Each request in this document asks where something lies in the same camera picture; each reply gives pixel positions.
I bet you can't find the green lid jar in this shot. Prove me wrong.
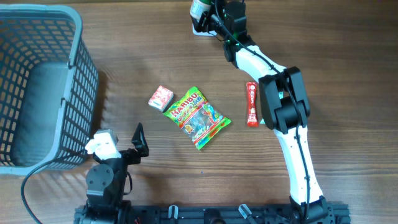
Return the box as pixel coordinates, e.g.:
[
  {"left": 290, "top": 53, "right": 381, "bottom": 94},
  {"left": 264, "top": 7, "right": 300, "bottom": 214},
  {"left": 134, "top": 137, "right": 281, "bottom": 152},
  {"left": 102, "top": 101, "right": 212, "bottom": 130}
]
[{"left": 190, "top": 0, "right": 211, "bottom": 20}]

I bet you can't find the small red white box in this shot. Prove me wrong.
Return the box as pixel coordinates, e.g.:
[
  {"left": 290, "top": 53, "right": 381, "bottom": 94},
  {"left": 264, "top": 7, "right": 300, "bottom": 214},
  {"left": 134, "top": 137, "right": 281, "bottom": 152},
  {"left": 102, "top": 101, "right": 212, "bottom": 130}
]
[{"left": 148, "top": 85, "right": 174, "bottom": 112}]

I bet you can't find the green Haribo gummy bag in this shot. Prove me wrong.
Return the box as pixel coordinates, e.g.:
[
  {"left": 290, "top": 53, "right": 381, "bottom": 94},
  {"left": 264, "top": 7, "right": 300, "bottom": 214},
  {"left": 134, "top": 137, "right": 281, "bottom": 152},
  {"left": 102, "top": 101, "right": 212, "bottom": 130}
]
[{"left": 163, "top": 86, "right": 231, "bottom": 150}]

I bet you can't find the red Nescafe coffee stick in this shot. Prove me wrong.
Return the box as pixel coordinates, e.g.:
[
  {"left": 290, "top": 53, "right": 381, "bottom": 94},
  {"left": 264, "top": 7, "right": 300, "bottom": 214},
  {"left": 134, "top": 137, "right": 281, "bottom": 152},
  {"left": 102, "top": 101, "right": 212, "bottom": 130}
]
[{"left": 246, "top": 82, "right": 259, "bottom": 128}]

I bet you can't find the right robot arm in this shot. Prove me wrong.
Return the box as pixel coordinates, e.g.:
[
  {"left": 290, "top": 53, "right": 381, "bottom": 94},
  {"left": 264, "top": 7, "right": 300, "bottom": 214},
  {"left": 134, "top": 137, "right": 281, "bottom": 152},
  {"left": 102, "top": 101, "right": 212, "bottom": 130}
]
[{"left": 190, "top": 0, "right": 335, "bottom": 223}]

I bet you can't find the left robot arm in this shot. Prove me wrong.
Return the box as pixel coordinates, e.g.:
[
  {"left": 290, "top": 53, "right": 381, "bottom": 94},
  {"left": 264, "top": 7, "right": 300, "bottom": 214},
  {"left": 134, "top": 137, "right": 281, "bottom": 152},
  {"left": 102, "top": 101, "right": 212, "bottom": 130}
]
[{"left": 73, "top": 123, "right": 149, "bottom": 224}]

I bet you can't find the white barcode scanner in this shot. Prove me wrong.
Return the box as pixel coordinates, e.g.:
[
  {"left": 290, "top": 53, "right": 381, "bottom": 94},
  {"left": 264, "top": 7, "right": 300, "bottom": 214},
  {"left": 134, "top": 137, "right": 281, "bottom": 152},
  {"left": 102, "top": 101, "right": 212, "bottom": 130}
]
[{"left": 192, "top": 26, "right": 217, "bottom": 37}]

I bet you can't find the grey plastic mesh basket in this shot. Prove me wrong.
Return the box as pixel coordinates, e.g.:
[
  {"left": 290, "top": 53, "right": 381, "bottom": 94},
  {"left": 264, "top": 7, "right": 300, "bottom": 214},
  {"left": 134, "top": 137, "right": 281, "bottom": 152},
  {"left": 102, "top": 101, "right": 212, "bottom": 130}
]
[{"left": 1, "top": 4, "right": 99, "bottom": 176}]

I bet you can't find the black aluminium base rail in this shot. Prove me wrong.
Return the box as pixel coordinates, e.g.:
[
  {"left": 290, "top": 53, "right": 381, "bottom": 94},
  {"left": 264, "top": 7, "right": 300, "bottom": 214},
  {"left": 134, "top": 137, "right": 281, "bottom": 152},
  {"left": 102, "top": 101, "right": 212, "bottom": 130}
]
[{"left": 73, "top": 203, "right": 351, "bottom": 224}]

